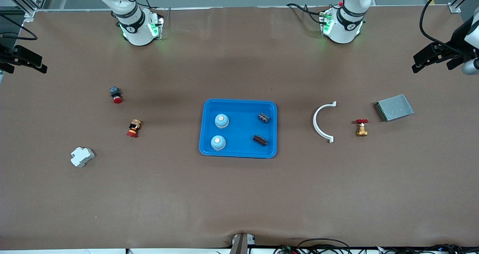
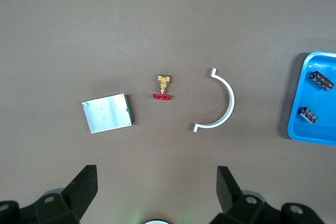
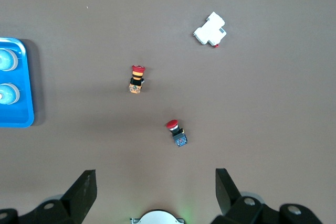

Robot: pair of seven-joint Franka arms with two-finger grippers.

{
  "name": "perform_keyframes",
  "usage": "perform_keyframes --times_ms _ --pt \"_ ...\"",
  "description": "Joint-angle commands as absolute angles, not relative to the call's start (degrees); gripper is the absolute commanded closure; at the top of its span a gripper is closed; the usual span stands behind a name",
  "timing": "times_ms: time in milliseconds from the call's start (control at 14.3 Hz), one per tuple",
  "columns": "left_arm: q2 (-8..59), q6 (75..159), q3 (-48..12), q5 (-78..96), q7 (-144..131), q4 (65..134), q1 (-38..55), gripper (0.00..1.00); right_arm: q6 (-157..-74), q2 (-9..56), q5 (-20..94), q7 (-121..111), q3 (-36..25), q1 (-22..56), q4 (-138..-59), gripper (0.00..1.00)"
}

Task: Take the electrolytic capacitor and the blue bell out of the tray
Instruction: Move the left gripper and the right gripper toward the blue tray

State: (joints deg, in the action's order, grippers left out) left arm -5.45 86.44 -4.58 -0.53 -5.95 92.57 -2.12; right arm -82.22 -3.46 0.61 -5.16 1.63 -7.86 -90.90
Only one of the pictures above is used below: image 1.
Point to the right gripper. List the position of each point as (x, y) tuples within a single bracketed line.
[(8, 55)]

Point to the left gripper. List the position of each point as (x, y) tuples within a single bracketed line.
[(455, 48)]

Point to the black striped capacitor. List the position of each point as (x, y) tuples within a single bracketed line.
[(264, 117)]

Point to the dark brown capacitor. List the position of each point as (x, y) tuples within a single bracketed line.
[(260, 140)]

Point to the light blue call bell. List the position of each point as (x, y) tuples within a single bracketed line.
[(222, 121), (218, 142)]

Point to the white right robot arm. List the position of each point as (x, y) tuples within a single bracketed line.
[(134, 33)]

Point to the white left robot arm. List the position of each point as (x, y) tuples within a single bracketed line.
[(344, 33)]

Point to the grey metal box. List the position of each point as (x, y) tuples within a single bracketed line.
[(394, 108)]

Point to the red button black body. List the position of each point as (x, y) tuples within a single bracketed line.
[(115, 93)]

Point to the white circuit breaker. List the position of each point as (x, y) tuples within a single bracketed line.
[(81, 156)]

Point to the red button yellow body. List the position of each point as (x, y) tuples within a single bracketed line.
[(133, 128)]

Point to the white curved pipe clamp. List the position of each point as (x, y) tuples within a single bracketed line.
[(315, 121)]

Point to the blue plastic tray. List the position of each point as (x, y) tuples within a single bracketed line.
[(243, 134)]

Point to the brown table mat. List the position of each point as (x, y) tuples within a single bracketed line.
[(239, 194)]

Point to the metal table edge bracket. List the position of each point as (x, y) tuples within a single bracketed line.
[(239, 244)]

